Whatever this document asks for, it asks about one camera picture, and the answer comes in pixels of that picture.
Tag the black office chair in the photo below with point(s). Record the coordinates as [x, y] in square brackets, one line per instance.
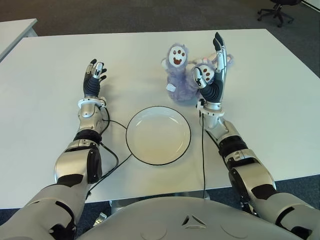
[276, 12]

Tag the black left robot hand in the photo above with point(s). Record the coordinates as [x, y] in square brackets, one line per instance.
[93, 83]

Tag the silver metal bracket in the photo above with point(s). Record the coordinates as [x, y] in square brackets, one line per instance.
[250, 205]
[100, 218]

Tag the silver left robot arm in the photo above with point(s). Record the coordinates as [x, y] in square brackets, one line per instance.
[72, 160]

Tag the white plate black rim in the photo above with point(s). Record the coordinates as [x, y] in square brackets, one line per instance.
[158, 135]

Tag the purple plush bunny doll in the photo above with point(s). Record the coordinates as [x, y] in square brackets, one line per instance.
[180, 82]

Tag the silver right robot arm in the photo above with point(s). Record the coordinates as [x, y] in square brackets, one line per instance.
[250, 170]

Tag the grey robot torso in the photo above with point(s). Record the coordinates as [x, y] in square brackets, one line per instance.
[187, 225]

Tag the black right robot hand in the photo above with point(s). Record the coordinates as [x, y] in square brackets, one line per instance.
[215, 87]

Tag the white neighbouring desk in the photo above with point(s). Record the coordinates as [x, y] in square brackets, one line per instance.
[13, 35]

